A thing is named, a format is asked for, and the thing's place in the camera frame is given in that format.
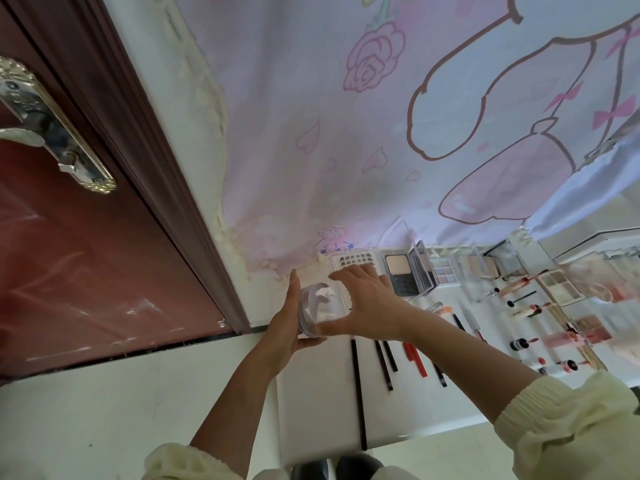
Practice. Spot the person's right hand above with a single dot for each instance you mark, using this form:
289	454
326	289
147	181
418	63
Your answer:
380	310

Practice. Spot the person's left hand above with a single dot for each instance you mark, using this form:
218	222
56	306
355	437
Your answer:
285	330

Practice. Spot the lavender rectangular palette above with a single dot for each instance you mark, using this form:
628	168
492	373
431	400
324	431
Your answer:
400	273

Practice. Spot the round silver compact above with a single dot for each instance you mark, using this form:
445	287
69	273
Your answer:
322	307

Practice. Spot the short black pencil cap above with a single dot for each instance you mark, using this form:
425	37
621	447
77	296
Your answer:
391	355

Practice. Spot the white false eyelash tray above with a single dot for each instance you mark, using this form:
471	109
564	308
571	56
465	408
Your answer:
352	260

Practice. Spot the small pink tube cap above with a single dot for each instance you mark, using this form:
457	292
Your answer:
440	308

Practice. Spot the red lip pencil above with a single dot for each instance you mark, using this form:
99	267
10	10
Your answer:
414	360

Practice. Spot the clear eyeshadow palette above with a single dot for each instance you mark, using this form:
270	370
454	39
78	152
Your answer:
445	265

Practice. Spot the white square compact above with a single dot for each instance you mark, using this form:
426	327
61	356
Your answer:
480	265

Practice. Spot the tan eyeshadow palette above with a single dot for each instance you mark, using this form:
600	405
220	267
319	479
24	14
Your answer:
560	285

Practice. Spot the small brown quad eyeshadow palette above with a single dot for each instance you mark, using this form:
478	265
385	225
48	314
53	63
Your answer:
592	328

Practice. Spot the small round white jar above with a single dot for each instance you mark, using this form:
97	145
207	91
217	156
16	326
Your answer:
600	292

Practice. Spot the person's right forearm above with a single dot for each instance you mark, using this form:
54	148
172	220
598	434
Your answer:
480	365

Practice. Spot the person's left forearm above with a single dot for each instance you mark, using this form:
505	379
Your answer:
235	410

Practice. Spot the white table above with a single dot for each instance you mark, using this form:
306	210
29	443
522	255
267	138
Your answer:
320	405

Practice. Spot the pink cartoon print cloth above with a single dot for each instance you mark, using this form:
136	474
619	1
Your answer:
300	125

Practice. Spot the reddish brown door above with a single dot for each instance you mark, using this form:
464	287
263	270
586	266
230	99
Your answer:
80	275

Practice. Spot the white shelf unit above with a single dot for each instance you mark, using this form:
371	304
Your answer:
600	220

